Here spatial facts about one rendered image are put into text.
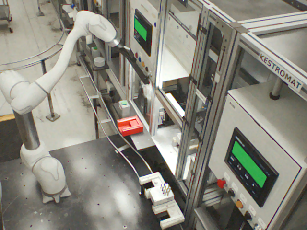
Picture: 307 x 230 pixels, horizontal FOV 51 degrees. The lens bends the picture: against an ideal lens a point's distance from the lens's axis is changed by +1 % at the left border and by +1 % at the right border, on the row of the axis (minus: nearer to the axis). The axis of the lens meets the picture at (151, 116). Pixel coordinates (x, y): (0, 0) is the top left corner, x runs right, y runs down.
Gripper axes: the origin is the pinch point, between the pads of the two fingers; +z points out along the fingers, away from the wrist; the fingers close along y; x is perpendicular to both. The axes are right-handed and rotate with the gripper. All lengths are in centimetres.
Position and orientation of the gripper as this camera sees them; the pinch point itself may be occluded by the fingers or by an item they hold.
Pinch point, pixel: (132, 58)
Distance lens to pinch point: 210.7
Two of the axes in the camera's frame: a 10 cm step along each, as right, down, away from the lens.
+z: 4.6, 3.6, 8.1
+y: -7.9, -2.5, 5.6
